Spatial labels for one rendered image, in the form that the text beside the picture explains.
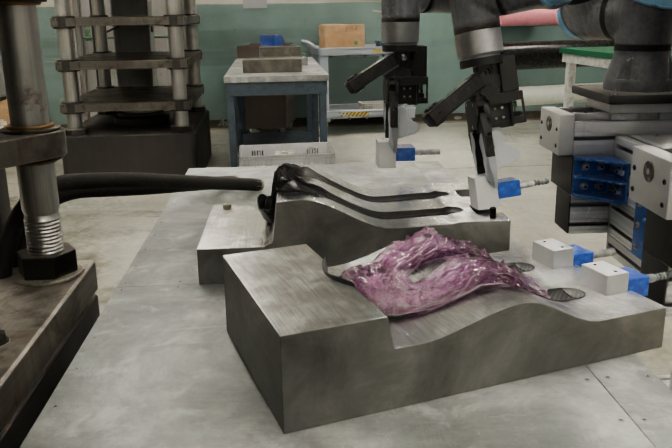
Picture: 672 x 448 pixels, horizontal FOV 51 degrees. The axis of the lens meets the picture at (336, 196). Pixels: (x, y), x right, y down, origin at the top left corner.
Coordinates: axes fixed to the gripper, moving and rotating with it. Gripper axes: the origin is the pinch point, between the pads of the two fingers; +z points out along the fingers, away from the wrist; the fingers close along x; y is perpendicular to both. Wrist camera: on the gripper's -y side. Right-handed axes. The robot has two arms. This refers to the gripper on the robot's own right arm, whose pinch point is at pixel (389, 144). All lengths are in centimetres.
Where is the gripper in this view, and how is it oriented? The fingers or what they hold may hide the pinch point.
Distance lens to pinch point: 147.0
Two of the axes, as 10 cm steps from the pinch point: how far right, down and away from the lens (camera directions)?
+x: -0.7, -2.5, 9.7
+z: 0.2, 9.7, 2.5
